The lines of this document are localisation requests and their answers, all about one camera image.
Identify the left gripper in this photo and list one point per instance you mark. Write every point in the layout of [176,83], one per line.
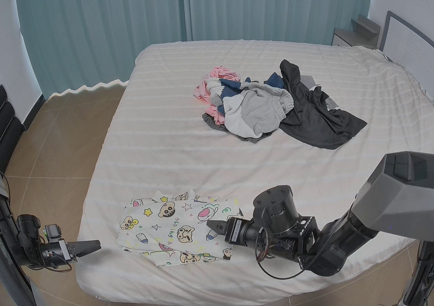
[64,251]

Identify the black padded sofa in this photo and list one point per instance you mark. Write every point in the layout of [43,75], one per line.
[7,121]

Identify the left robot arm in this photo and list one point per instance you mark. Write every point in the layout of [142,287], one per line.
[13,247]

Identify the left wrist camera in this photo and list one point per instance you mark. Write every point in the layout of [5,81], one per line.
[52,232]

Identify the white printed pyjama top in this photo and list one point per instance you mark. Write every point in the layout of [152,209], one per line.
[176,226]

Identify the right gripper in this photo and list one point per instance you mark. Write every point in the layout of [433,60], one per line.
[242,231]

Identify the bed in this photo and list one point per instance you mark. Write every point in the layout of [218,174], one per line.
[169,128]

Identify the black garment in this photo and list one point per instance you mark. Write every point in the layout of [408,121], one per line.
[315,125]

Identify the grey bedside table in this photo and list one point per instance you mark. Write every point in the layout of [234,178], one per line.
[356,33]

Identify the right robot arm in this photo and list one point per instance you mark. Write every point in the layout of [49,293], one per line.
[390,196]

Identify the pile of clothes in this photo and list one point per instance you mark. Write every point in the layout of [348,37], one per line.
[254,114]

